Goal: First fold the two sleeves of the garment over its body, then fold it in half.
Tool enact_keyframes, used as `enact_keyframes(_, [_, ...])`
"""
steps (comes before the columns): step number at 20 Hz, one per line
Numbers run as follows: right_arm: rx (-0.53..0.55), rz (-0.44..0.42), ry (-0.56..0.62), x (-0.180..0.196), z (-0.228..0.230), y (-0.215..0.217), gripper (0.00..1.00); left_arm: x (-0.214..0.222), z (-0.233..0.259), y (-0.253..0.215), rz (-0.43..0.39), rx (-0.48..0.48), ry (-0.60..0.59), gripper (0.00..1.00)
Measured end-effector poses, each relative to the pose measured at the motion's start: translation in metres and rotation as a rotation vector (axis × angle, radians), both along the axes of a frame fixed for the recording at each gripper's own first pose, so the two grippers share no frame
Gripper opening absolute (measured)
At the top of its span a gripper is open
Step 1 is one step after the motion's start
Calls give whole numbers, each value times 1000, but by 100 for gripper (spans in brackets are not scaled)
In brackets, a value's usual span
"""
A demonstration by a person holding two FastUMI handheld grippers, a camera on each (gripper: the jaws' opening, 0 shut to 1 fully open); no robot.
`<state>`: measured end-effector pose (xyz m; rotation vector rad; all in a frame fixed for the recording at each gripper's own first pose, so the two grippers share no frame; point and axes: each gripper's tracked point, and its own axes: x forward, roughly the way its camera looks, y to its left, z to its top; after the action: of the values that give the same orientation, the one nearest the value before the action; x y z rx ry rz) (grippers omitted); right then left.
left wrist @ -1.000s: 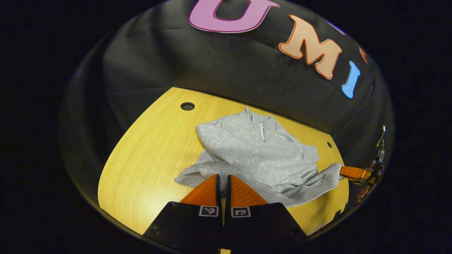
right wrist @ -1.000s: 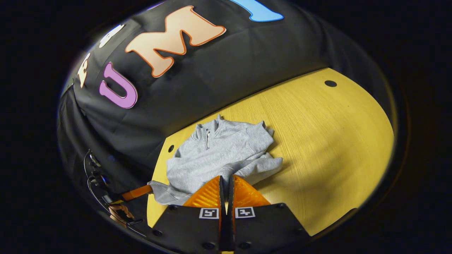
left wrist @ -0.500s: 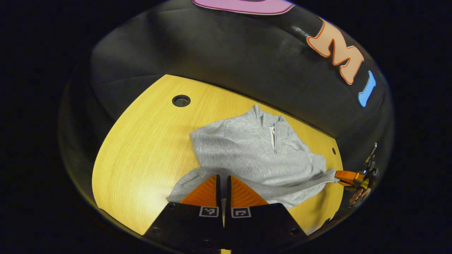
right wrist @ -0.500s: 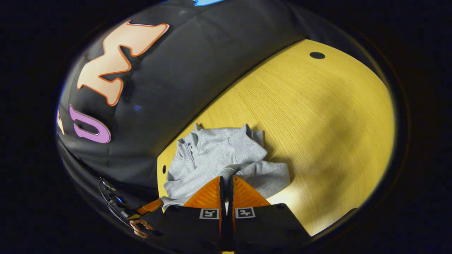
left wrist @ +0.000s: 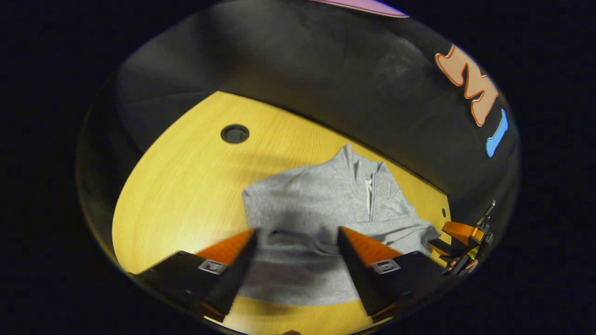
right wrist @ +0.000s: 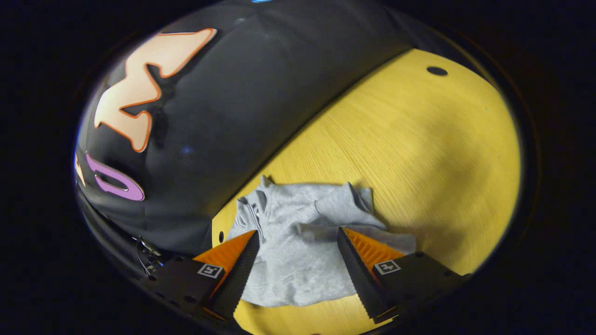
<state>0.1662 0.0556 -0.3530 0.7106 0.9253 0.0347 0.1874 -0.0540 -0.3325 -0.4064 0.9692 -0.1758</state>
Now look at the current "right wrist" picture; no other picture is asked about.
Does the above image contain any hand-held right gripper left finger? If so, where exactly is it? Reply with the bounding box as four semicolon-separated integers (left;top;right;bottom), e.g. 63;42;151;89
142;229;261;322

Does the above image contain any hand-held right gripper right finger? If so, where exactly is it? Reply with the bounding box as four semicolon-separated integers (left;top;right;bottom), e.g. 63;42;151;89
336;227;471;325

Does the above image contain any black backdrop cloth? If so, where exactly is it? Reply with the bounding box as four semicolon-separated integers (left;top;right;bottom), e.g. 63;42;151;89
74;0;466;280

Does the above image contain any grey zip sweatshirt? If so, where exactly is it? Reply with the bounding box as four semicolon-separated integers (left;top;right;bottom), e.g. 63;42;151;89
227;175;416;308

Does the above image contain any metal cloth clip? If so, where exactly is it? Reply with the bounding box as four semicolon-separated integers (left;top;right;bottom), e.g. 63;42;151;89
136;236;163;276

